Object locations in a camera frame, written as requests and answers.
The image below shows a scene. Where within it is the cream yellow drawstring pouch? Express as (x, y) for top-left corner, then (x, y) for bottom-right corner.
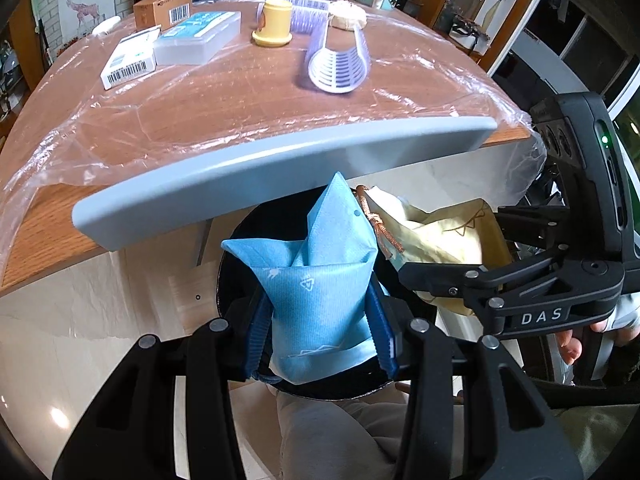
(354, 185), (516, 319)

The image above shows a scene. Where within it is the light blue drawstring pouch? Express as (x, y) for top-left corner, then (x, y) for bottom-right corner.
(221, 172), (378, 385)

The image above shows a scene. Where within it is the white medicine box barcode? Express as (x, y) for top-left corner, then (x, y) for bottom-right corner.
(100, 25), (160, 90)

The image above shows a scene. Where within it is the person's right hand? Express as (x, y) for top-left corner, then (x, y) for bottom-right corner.
(555, 292), (640, 365)

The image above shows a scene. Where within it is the person's grey trouser leg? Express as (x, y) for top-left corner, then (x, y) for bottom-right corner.
(274, 391), (532, 480)

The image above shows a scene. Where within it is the grey table edge guard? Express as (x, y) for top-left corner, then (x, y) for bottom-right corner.
(72, 116), (497, 252)

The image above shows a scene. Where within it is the beige round puff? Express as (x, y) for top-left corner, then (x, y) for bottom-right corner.
(328, 0), (367, 32)

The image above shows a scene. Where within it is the clear plastic case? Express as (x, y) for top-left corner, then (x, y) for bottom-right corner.
(154, 11), (241, 66)

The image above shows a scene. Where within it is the brown cardboard box barcode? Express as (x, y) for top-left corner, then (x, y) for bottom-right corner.
(134, 0), (192, 32)

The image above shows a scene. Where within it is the deer painting with flowers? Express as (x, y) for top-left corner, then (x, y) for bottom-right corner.
(32, 0), (116, 58)

